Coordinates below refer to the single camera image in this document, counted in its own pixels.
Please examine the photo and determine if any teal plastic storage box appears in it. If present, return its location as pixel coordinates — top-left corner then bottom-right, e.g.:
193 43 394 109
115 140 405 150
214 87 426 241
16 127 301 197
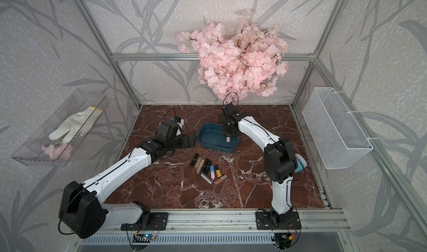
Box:
197 123 239 153

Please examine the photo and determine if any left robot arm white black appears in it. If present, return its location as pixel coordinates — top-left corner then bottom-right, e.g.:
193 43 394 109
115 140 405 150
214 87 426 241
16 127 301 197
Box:
58 117 196 239

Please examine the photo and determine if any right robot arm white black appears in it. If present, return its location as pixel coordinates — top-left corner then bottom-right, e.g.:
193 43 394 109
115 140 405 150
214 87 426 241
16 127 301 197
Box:
222 104 298 216

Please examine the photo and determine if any black lipstick tube leftmost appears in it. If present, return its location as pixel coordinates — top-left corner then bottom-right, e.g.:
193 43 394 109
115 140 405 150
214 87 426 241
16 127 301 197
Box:
190 153 199 166

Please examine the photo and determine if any beige gold lipstick tube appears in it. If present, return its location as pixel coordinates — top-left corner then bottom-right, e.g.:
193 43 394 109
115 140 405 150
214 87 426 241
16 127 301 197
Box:
194 157 202 169

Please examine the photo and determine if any black lipstick gold band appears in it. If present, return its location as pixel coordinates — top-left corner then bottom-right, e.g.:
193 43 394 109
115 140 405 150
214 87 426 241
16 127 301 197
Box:
200 158 210 174

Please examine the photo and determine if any black lipstick silver band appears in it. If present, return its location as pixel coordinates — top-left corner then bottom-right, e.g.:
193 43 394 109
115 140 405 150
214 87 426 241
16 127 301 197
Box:
203 160 212 175

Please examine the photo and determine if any gold black square lipstick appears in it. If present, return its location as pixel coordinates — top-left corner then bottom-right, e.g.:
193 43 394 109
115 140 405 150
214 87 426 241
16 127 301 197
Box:
214 165 222 178

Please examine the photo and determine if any pink cherry blossom tree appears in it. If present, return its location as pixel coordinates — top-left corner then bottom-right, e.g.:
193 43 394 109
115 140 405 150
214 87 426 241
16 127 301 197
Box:
178 9 289 100

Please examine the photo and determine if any pink teal toy object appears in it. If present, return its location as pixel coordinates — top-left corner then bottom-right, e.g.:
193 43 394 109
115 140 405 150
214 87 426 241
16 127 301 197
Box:
295 154 308 173

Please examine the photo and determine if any white work glove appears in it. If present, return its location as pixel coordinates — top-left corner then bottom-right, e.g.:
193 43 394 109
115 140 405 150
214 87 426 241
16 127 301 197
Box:
48 106 104 144

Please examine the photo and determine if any left green circuit board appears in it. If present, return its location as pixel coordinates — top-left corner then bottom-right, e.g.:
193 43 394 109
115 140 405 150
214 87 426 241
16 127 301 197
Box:
132 233 158 243

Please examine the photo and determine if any pink flower sprig on shelf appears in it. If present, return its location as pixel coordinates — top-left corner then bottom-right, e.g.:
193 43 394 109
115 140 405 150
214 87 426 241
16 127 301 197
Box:
41 143 73 160

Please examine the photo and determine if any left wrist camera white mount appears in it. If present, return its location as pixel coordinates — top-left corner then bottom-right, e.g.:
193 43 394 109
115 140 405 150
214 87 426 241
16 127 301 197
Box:
172 116 184 136

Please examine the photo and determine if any aluminium front rail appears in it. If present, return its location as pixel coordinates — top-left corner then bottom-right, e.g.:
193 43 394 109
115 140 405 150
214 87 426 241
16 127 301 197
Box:
69 208 351 234

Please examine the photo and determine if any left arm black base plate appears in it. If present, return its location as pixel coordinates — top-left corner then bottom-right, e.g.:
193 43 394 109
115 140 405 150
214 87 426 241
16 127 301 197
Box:
120 212 169 232

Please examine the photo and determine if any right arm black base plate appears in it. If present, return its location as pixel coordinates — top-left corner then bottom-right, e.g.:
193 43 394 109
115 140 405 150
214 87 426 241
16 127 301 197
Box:
255 209 301 231

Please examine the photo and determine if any white wire mesh basket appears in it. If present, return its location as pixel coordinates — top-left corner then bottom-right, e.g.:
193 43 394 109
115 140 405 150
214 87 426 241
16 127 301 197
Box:
302 87 373 170

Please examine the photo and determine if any clear acrylic wall shelf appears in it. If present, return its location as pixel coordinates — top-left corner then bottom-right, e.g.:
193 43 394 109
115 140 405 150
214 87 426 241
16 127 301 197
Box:
11 90 110 167

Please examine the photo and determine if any right circuit board with wires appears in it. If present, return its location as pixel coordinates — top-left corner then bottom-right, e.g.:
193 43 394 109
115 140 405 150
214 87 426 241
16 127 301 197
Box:
271 233 297 251

